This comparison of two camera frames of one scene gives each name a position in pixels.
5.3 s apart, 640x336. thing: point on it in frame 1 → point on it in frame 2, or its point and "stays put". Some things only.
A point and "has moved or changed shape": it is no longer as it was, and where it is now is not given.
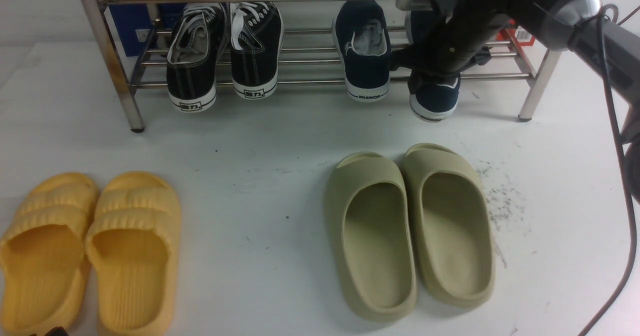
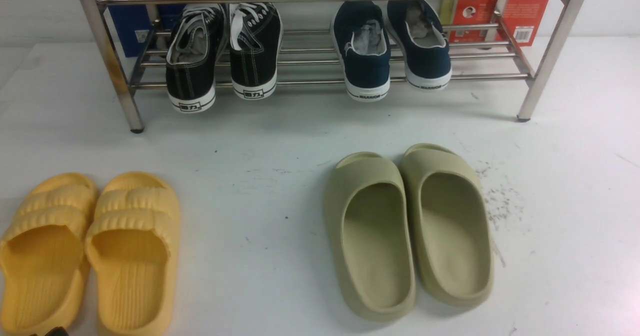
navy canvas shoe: x=433 y=101 has moved or changed shape
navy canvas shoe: x=362 y=30 stays put
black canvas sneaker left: x=197 y=44 stays put
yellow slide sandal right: x=134 y=239 stays put
